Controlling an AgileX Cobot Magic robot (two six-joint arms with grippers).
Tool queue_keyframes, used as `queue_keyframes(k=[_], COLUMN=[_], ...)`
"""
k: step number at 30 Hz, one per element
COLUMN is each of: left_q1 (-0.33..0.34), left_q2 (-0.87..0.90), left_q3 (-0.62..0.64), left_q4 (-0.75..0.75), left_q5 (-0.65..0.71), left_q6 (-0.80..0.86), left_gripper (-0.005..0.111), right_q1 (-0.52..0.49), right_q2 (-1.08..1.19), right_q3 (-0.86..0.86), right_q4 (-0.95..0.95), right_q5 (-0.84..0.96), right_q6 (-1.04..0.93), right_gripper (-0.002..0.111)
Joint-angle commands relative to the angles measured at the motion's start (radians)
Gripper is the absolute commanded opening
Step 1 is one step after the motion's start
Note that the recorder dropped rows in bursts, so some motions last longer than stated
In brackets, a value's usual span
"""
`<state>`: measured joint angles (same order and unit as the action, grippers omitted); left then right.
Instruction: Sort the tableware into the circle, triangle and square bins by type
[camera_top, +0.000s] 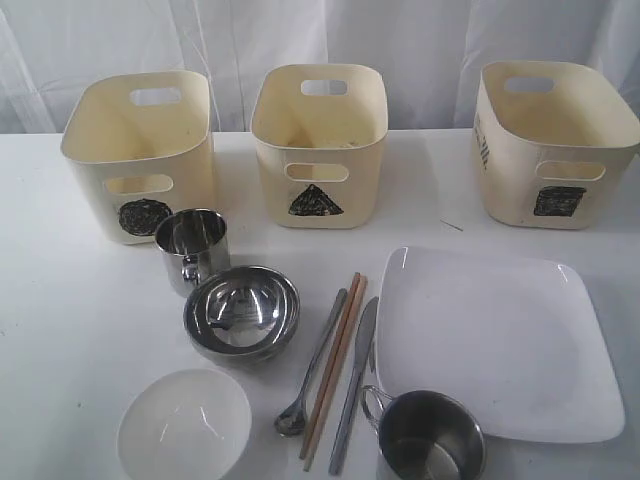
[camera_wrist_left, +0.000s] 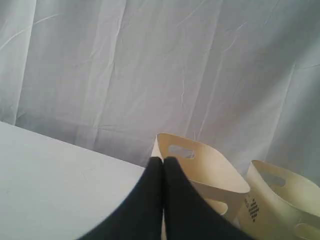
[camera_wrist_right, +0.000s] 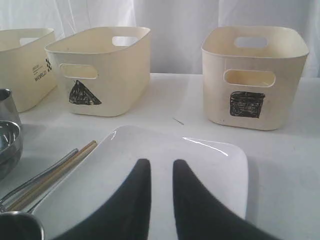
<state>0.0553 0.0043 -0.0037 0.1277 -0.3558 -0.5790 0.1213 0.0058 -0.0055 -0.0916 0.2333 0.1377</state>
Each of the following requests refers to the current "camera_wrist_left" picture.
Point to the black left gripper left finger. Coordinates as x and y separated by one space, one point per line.
140 215

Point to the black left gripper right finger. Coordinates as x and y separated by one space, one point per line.
187 215

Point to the cream bin with circle mark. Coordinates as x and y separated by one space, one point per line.
209 172

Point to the cream bin with triangle mark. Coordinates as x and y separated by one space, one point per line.
281 204

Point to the white backdrop curtain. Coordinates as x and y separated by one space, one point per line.
242 76

